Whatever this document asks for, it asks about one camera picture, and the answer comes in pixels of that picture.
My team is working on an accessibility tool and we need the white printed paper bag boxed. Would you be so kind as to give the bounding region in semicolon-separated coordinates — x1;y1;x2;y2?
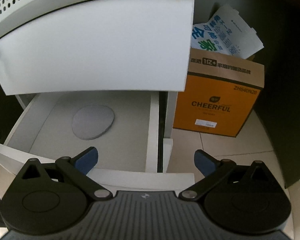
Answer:
191;4;264;59

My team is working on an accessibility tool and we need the white drawer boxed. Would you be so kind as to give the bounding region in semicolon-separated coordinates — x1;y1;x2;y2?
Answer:
0;91;194;192

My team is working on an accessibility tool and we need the grey round coaster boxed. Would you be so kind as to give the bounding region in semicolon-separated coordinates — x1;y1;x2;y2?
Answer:
72;105;115;140

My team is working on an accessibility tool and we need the orange cardboard box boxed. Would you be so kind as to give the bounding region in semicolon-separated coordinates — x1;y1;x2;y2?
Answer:
173;48;264;137

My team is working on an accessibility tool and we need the white drawer cabinet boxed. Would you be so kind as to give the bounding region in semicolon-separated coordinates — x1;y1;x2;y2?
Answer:
0;0;200;173

